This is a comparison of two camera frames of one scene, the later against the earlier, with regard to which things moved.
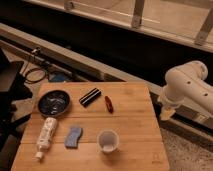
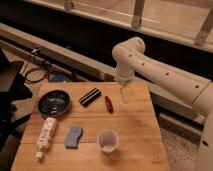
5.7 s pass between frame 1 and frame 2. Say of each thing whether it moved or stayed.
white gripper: moved
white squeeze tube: stayed
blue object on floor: stayed
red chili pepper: stayed
